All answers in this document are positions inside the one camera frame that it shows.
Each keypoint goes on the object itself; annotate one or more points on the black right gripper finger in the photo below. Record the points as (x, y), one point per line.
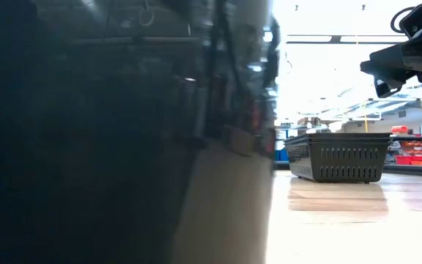
(388, 56)
(387, 78)

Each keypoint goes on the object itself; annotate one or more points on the yellow pole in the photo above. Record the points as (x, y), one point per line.
(366, 124)

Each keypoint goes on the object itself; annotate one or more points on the red storage bins stack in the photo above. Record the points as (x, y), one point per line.
(416, 160)

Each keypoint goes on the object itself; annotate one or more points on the translucent grey plastic bin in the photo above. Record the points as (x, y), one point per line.
(86, 146)

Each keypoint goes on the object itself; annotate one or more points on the blue storage bin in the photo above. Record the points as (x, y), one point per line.
(281, 152)

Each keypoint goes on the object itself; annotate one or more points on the orange cylinder object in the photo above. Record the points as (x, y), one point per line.
(399, 129)

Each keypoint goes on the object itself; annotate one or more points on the grey storage bins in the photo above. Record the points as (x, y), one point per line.
(393, 152)

